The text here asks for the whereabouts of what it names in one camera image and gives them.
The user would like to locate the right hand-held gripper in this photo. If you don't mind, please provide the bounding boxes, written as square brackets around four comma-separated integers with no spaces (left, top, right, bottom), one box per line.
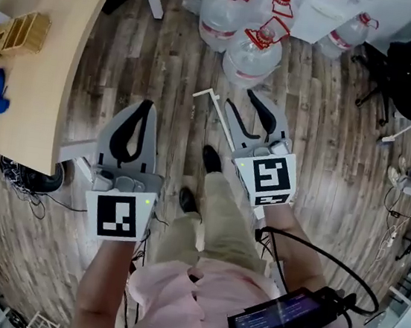
[211,86,310,212]

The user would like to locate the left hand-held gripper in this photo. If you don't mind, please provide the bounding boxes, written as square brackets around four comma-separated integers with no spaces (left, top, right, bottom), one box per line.
[79,93,175,248]

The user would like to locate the white dustpan with long handle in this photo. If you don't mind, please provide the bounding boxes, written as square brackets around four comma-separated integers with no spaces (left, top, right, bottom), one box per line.
[185,86,246,153]

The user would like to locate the person's left forearm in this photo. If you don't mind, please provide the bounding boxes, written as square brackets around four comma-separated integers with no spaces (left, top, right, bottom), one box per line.
[71,233,141,328]

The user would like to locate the person's right forearm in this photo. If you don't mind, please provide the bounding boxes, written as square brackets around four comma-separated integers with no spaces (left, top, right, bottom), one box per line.
[253,199,336,289]

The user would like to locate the person's right black shoe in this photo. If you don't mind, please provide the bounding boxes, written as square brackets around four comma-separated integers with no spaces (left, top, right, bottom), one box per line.
[198,144,226,176]

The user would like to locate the person's black shoe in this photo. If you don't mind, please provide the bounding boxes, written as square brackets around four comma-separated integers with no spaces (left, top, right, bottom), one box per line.
[198,144,226,176]
[176,186,201,216]

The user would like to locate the person's left black shoe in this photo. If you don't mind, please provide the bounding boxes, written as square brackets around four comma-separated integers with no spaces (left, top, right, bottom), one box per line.
[176,186,201,216]

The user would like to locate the person's khaki trousers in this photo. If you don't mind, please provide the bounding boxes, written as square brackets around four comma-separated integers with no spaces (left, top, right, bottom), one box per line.
[154,164,280,281]

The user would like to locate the wooden table with white legs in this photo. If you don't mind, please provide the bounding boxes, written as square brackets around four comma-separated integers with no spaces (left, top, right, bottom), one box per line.
[0,0,166,189]

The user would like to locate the white water dispenser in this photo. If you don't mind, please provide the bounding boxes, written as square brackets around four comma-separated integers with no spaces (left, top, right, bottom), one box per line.
[288,0,379,53]

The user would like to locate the wooden tray box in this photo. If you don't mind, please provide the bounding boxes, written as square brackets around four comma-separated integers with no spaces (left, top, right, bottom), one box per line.
[0,7,54,66]

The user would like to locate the black office chair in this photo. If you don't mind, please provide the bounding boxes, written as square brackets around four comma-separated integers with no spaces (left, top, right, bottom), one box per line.
[342,5,411,132]

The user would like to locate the person's pink shirt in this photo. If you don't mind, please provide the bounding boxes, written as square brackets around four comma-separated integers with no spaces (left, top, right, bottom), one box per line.
[121,247,395,328]

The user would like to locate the white power strip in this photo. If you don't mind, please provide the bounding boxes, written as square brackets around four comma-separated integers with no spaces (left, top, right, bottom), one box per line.
[385,229,398,250]

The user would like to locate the black chest-mounted screen device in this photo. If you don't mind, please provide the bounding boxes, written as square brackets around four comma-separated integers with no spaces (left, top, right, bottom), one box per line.
[225,278,340,328]

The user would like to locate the black round device with cables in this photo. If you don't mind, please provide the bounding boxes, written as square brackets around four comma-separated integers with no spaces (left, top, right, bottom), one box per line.
[0,154,67,197]

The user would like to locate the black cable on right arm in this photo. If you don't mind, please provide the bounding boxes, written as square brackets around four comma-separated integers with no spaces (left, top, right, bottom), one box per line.
[245,225,388,318]

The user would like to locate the white wire rack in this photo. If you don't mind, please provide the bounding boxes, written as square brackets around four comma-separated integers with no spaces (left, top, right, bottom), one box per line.
[25,308,67,328]

